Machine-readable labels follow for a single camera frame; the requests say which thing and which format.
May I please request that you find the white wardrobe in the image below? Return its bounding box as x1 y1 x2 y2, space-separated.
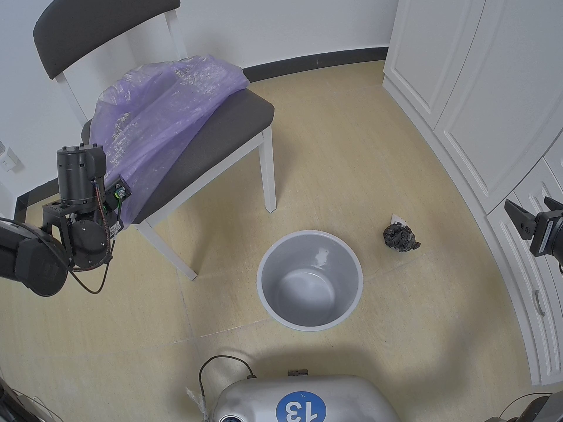
382 0 563 388

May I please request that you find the white chair with grey cushions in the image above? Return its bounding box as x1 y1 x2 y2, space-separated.
33 0 277 280

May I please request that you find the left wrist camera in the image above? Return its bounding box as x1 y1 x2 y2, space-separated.
106 175 132 212

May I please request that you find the purple plastic bag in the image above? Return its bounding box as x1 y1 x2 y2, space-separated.
89 55 249 229

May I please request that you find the white trash bin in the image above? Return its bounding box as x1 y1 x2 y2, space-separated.
256 230 364 331

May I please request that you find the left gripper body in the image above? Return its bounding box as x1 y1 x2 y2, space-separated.
105 205 129 240

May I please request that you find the white wall socket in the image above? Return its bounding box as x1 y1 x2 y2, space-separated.
0 141 21 173

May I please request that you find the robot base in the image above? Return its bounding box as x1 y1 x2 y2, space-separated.
213 370 398 422

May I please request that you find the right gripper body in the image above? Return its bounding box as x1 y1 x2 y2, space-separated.
530 210 563 263

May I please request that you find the black plastic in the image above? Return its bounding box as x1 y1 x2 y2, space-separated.
383 222 421 252

